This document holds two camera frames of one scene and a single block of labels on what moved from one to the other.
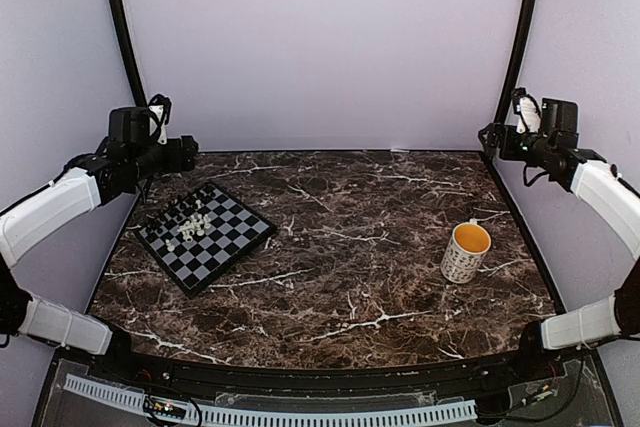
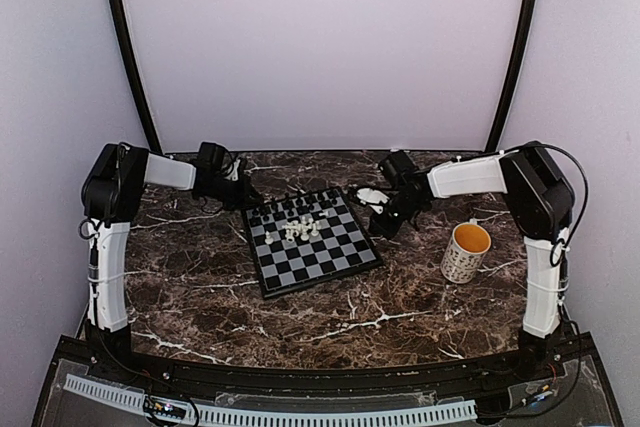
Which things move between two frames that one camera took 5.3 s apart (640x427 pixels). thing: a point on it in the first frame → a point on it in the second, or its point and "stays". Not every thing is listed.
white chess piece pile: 197,225 → 304,229
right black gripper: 496,129 → 387,229
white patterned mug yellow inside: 469,242 stays
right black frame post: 515,70 stays
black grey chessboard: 196,240 → 308,238
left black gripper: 181,160 → 243,199
